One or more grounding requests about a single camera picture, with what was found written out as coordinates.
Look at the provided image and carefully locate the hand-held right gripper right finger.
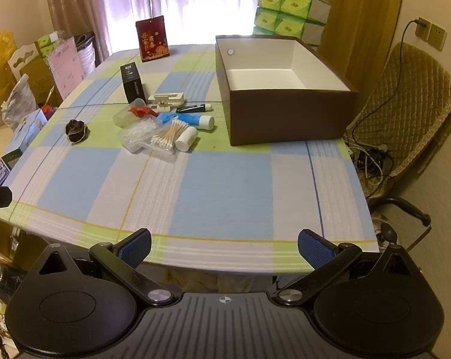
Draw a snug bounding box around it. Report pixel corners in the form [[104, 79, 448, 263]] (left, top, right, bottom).
[[275, 228, 422, 305]]

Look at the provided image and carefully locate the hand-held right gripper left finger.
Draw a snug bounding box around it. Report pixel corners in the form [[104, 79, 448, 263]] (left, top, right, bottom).
[[31, 228, 175, 305]]

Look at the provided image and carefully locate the clear box of floss picks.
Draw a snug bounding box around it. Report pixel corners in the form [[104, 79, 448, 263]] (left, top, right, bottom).
[[119, 117, 159, 154]]

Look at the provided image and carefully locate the brown storage box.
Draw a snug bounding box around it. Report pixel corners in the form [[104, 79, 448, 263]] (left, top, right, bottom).
[[215, 34, 359, 147]]

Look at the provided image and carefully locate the blue tube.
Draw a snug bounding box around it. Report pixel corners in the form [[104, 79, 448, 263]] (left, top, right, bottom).
[[156, 113, 215, 131]]

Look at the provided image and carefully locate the dark green tube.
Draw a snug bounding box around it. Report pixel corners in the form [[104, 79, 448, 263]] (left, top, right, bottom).
[[176, 104, 213, 114]]

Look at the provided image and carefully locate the black cardboard box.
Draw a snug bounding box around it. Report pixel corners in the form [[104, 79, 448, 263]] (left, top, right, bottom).
[[120, 63, 149, 103]]

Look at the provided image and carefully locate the dark printed box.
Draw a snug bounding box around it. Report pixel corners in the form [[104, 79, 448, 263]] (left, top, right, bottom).
[[0, 149, 24, 185]]

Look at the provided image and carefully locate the blue printed box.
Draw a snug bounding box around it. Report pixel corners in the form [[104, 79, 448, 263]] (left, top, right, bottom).
[[12, 108, 48, 154]]

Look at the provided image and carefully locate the clear plastic bag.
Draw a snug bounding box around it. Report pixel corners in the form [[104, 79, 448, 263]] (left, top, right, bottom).
[[1, 75, 37, 131]]

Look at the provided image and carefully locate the dark hair scrunchie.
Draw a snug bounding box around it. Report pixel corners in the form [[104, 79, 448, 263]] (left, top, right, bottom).
[[64, 119, 89, 145]]

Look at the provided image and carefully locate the clear box of cotton swabs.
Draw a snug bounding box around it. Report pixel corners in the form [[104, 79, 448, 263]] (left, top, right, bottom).
[[147, 120, 190, 163]]

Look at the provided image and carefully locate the small white bottle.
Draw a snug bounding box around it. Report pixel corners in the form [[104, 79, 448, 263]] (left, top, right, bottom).
[[175, 126, 199, 153]]

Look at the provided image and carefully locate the cardboard gift bag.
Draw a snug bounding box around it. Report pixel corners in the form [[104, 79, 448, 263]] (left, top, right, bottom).
[[6, 43, 61, 107]]

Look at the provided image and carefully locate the red packet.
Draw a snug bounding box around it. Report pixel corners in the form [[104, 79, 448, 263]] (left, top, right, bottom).
[[128, 106, 159, 117]]

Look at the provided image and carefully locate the pink box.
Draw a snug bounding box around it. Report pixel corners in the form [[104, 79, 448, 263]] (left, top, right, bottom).
[[48, 37, 86, 100]]

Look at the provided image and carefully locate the white plastic holder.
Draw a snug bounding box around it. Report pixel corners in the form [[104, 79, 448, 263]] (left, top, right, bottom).
[[148, 92, 186, 112]]

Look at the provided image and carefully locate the green tissue box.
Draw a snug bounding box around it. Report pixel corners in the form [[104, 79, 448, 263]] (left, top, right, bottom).
[[36, 34, 62, 58]]

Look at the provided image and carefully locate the dark paper bag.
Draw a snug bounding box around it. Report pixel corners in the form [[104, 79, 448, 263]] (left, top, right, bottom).
[[74, 32, 98, 72]]

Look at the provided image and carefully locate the red box with gold print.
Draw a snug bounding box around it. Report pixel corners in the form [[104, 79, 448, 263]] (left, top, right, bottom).
[[136, 16, 170, 62]]

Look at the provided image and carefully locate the brown curtain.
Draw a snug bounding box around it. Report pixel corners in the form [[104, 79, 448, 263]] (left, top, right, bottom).
[[42, 0, 110, 60]]

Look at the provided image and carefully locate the golden curtain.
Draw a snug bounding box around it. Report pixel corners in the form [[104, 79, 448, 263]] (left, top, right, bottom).
[[293, 0, 403, 86]]

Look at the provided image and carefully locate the stack of green tissue packs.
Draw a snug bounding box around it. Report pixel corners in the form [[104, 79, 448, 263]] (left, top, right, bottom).
[[252, 0, 331, 47]]

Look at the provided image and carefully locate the sheer pale curtain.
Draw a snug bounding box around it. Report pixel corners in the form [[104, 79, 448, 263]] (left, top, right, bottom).
[[94, 0, 278, 57]]

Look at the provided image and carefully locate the tangle of cables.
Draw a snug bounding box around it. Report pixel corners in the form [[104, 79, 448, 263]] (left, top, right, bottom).
[[347, 135, 396, 197]]

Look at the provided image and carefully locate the black charger cable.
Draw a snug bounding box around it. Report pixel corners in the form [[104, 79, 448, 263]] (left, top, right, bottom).
[[353, 19, 420, 141]]

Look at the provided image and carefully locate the empty wall socket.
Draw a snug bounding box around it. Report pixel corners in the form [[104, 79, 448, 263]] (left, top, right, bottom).
[[429, 24, 447, 51]]

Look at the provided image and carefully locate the wall socket with charger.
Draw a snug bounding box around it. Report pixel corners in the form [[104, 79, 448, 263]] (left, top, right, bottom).
[[414, 17, 432, 42]]

